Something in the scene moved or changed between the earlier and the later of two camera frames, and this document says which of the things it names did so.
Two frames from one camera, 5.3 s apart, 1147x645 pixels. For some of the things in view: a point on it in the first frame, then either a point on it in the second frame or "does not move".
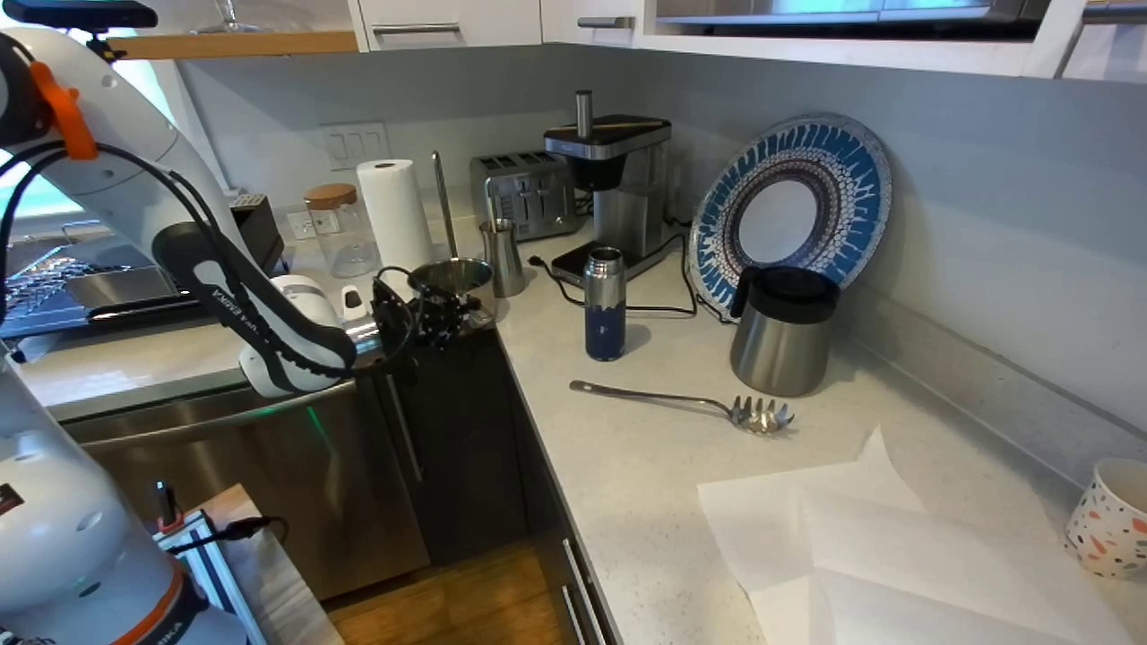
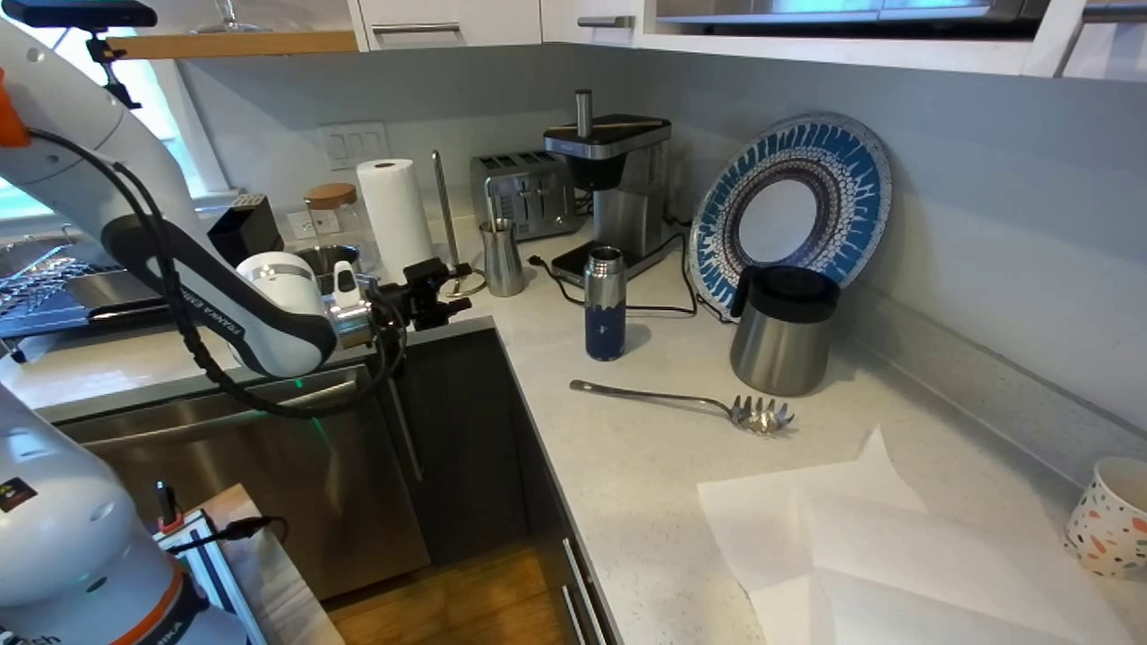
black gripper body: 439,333 to 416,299
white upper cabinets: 908,38 does not move
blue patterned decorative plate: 809,189 does not move
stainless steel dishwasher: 319,464 does not move
